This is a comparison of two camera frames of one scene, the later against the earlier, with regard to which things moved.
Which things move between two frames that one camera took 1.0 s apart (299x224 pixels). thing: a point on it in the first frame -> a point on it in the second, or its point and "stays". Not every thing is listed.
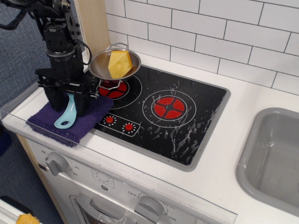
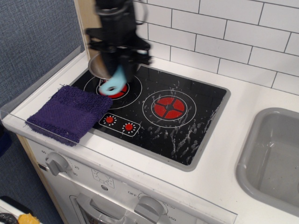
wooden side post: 94,24 stays
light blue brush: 70,115 -> 116,83
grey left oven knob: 56,163 stays
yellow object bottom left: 27,219 stays
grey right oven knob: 149,208 stays
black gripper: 66,73 -> 117,33
